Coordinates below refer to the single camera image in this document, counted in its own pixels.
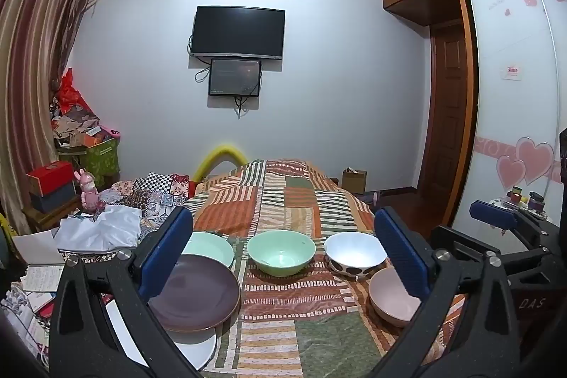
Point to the pink rabbit toy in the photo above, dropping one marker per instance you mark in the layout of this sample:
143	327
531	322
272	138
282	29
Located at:
88	194

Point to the green bowl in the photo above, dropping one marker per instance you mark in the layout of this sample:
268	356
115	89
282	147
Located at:
281	252

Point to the wooden door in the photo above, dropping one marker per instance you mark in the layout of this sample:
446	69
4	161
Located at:
447	116

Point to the white bowl with black spots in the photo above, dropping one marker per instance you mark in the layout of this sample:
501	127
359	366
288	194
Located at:
354	249

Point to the red box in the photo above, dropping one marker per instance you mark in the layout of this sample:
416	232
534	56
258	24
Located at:
48	176

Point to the pink bowl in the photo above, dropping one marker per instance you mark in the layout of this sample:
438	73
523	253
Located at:
390	302

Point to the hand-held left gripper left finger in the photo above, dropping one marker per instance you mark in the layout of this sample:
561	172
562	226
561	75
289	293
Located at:
166	249

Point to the white bedside cabinet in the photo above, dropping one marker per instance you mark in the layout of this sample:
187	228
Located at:
509	205

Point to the green plate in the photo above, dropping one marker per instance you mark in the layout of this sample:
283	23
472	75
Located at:
212	247

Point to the white card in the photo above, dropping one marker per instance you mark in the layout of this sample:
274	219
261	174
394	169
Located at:
37	247

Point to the green storage box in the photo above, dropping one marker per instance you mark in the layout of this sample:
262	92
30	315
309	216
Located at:
102	159

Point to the white plate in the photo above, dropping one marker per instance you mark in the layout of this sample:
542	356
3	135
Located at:
195	349

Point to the checkered patchwork quilt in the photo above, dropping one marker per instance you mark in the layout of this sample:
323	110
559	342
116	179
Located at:
155	192

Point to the grey box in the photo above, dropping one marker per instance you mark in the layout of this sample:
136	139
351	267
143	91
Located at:
53	198

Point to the red plastic bag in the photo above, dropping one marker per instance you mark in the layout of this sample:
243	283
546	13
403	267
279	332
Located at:
71	92

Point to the yellow foam tube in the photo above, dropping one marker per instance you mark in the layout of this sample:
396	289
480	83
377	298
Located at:
221	150

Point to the striped curtain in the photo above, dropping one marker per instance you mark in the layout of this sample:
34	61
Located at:
31	50

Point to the cardboard box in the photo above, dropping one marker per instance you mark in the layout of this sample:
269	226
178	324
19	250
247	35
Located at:
354	182

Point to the white cloth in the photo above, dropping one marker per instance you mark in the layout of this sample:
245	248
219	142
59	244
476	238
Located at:
102	227

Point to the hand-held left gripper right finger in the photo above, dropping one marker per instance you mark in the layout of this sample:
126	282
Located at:
401	249

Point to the small black monitor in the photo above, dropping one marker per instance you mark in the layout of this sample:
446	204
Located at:
234	77

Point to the striped patchwork blanket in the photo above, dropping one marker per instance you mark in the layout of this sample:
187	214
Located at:
288	201

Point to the red book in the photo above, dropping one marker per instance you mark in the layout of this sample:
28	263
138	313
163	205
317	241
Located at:
45	305

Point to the black wall television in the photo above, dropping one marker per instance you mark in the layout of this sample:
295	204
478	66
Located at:
237	30

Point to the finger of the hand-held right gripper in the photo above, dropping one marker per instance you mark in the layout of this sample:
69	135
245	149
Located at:
491	214
460	240

